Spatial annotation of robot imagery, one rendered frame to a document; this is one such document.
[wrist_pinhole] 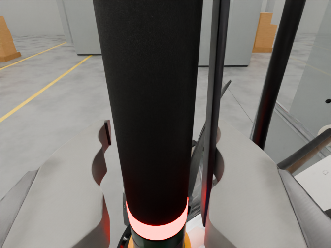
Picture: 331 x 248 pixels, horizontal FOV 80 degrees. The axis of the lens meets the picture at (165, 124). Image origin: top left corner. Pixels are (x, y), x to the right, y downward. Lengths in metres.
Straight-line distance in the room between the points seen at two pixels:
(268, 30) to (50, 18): 10.86
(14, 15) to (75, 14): 7.37
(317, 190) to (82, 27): 7.46
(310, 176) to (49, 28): 13.69
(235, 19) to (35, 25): 11.15
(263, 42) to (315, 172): 7.90
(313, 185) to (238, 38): 5.49
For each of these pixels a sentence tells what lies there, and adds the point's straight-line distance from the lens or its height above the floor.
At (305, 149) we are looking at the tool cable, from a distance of 0.30.
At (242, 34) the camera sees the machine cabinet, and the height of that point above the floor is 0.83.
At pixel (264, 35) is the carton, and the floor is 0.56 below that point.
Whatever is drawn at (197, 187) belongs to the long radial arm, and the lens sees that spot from 0.57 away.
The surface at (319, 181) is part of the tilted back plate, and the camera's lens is 0.55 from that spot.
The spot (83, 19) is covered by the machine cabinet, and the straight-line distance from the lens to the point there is 7.56.
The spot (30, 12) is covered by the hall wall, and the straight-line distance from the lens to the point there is 14.17.
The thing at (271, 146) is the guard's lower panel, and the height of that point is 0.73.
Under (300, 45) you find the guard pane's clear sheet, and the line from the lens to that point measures 1.34.
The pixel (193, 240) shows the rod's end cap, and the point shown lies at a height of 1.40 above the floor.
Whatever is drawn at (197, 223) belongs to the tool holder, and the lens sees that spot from 0.20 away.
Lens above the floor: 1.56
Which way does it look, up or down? 32 degrees down
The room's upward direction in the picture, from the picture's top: straight up
